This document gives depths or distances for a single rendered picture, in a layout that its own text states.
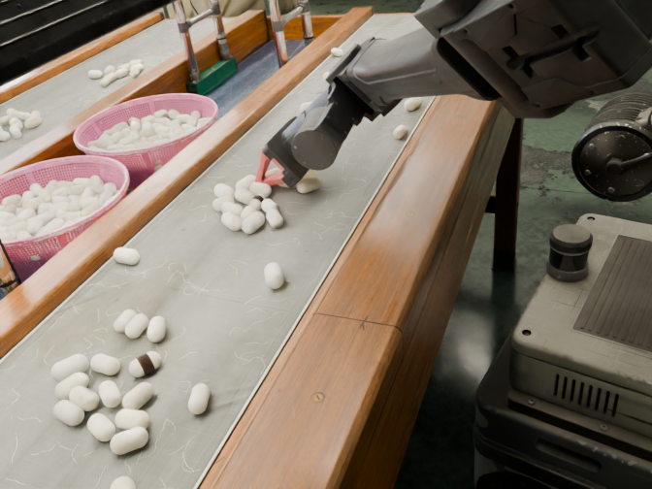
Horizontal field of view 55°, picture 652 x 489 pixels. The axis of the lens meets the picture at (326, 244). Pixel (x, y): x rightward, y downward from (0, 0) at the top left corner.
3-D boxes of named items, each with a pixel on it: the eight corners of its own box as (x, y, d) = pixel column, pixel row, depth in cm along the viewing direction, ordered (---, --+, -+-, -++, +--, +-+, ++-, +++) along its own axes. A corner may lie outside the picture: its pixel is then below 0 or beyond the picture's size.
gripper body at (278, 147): (257, 152, 85) (289, 120, 80) (288, 122, 92) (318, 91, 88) (292, 186, 86) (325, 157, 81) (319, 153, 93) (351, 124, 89)
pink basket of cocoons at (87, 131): (251, 140, 127) (242, 94, 121) (180, 207, 107) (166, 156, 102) (143, 133, 136) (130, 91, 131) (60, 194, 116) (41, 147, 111)
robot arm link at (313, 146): (409, 85, 79) (360, 38, 77) (392, 131, 71) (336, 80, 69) (349, 140, 87) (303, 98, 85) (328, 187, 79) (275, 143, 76)
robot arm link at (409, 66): (610, 61, 41) (498, -63, 38) (552, 129, 41) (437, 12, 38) (408, 87, 82) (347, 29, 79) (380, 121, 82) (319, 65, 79)
